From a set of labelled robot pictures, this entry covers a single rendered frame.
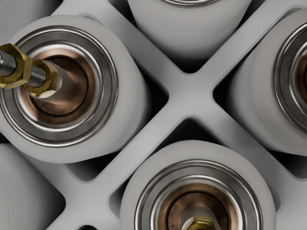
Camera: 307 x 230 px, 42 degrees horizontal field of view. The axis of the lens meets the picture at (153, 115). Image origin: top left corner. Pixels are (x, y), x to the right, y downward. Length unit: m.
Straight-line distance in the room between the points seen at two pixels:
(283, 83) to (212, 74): 0.08
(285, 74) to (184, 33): 0.07
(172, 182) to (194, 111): 0.09
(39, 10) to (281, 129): 0.21
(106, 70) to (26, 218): 0.12
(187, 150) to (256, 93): 0.06
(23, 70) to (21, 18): 0.15
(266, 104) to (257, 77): 0.02
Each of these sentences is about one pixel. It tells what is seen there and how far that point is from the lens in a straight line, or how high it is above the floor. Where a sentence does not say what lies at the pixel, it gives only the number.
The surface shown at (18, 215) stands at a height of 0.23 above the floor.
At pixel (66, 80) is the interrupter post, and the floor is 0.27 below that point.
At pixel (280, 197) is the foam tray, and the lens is 0.33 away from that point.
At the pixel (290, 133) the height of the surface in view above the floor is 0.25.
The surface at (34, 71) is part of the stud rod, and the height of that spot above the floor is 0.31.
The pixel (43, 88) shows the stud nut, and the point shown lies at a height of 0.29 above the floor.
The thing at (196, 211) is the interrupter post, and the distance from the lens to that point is 0.22.
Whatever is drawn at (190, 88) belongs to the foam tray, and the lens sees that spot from 0.32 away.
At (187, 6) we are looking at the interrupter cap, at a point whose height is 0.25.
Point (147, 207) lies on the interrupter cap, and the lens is 0.24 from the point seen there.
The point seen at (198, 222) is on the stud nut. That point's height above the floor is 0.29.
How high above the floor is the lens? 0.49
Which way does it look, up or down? 85 degrees down
